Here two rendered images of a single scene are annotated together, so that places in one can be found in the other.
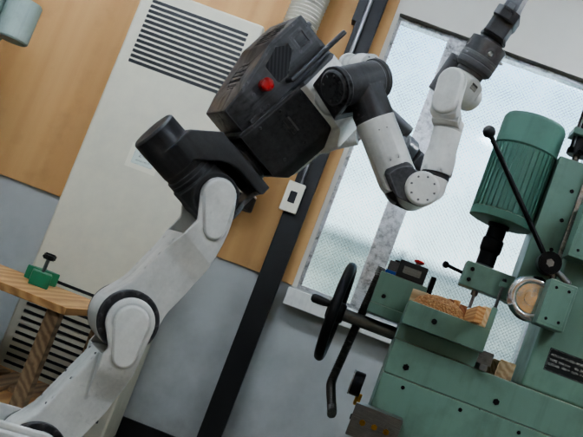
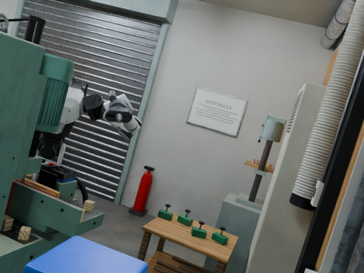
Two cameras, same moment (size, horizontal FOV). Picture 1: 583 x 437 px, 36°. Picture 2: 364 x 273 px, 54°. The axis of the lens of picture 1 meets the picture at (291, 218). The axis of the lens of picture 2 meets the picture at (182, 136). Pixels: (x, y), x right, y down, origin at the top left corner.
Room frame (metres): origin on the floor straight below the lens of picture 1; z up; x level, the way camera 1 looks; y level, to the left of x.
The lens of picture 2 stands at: (3.28, -1.91, 1.46)
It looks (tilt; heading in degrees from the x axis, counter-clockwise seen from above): 5 degrees down; 99
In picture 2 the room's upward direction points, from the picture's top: 16 degrees clockwise
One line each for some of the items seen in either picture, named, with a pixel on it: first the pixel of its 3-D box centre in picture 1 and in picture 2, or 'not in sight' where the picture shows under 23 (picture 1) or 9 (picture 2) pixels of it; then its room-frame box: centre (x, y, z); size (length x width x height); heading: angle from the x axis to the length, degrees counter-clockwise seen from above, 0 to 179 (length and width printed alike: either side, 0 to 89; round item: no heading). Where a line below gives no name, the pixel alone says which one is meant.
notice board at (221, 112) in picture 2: not in sight; (216, 111); (2.89, 2.37, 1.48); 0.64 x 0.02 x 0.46; 177
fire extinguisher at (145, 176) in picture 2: not in sight; (143, 190); (2.30, 2.31, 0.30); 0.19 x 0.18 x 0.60; 87
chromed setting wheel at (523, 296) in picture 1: (531, 298); not in sight; (2.30, -0.66, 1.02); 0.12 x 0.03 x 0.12; 82
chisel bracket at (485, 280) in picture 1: (485, 283); (23, 165); (2.44, -0.56, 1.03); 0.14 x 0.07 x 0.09; 82
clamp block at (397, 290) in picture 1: (398, 295); (55, 186); (2.50, -0.36, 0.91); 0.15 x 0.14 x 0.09; 172
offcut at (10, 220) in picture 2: not in sight; (5, 222); (2.50, -0.68, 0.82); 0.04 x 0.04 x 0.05; 74
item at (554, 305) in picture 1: (553, 305); not in sight; (2.26, -0.71, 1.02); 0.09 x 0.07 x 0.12; 172
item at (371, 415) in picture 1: (373, 425); not in sight; (2.20, -0.37, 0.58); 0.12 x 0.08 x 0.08; 82
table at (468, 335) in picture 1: (422, 321); (41, 198); (2.49, -0.44, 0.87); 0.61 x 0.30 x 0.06; 172
